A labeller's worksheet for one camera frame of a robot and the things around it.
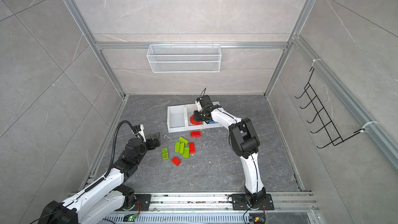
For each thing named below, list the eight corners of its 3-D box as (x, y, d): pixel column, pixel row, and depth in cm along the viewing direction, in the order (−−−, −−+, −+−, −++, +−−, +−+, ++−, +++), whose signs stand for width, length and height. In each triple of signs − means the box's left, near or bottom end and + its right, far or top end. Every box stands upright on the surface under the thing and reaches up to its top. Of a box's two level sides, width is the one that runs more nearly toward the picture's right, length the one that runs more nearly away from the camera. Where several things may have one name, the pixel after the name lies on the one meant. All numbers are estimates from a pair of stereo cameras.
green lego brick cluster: (173, 157, 90) (173, 156, 88) (176, 139, 97) (175, 137, 95) (188, 157, 90) (188, 156, 88) (189, 139, 98) (189, 137, 95)
